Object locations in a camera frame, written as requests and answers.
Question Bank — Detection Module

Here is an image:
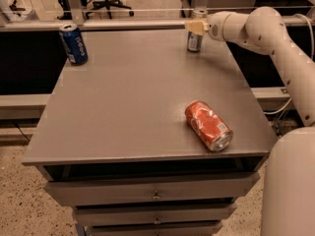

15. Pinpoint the middle grey drawer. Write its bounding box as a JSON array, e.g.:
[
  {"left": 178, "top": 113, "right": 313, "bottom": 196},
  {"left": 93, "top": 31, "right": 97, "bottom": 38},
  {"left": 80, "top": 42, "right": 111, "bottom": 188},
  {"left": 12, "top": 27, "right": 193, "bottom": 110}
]
[{"left": 74, "top": 203, "right": 236, "bottom": 226}]

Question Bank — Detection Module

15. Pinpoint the orange soda can lying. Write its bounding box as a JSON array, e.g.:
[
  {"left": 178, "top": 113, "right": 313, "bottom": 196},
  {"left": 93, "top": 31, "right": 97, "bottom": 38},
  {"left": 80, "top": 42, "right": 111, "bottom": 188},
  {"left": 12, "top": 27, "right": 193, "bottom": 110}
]
[{"left": 185, "top": 100, "right": 233, "bottom": 151}]

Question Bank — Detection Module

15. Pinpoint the blue pepsi can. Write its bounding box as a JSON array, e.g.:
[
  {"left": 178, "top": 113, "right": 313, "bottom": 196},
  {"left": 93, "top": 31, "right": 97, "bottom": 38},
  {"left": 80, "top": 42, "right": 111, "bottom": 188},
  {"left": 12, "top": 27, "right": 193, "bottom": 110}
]
[{"left": 59, "top": 24, "right": 88, "bottom": 65}]

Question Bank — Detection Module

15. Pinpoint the top grey drawer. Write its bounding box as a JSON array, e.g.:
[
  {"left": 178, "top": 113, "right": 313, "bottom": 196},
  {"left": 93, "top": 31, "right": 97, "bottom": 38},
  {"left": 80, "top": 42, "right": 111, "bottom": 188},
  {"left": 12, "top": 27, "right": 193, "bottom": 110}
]
[{"left": 45, "top": 173, "right": 260, "bottom": 207}]

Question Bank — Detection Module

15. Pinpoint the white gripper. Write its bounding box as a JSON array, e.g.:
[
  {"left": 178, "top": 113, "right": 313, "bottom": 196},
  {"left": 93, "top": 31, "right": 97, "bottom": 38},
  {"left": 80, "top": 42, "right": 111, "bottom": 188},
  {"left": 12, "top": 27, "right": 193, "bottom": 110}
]
[{"left": 185, "top": 11, "right": 232, "bottom": 41}]

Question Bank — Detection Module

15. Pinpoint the grey drawer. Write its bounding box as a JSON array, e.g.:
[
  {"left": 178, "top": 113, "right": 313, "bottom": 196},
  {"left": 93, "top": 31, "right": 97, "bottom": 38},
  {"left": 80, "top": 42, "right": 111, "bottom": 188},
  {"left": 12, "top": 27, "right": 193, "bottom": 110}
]
[
  {"left": 91, "top": 221, "right": 222, "bottom": 236},
  {"left": 74, "top": 203, "right": 236, "bottom": 226},
  {"left": 45, "top": 173, "right": 260, "bottom": 207}
]

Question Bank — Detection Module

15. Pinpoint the white cable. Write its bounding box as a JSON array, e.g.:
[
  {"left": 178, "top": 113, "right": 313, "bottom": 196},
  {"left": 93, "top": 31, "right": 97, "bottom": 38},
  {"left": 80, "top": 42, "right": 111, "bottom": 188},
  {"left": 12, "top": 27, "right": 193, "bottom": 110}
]
[{"left": 264, "top": 13, "right": 315, "bottom": 116}]

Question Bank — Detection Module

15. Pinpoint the grey drawer cabinet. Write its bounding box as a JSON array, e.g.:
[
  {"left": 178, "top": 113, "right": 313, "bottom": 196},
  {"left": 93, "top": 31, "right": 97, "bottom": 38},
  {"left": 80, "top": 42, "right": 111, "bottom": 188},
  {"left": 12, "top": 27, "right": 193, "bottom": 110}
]
[{"left": 21, "top": 28, "right": 284, "bottom": 236}]

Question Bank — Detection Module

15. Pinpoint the grey metal rail frame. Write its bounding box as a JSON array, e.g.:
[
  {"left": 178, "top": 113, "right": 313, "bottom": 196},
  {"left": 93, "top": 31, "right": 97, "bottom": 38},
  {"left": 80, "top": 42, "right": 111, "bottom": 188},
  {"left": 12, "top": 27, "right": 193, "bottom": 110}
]
[{"left": 0, "top": 0, "right": 315, "bottom": 32}]

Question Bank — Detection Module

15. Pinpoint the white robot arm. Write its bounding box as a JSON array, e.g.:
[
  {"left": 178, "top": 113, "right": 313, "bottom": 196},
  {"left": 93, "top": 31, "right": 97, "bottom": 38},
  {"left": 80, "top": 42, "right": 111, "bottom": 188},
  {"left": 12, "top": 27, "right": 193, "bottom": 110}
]
[{"left": 185, "top": 7, "right": 315, "bottom": 236}]

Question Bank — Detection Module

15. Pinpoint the bottom grey drawer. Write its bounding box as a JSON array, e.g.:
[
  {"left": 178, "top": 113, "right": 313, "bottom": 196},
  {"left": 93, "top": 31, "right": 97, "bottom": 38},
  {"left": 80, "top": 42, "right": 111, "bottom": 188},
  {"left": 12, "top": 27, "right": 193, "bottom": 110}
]
[{"left": 91, "top": 221, "right": 222, "bottom": 236}]

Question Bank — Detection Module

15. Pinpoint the silver redbull can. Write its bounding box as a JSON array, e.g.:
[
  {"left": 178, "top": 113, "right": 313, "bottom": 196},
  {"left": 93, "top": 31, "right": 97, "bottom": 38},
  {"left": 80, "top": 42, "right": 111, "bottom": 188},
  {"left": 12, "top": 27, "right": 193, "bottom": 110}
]
[{"left": 186, "top": 8, "right": 209, "bottom": 54}]

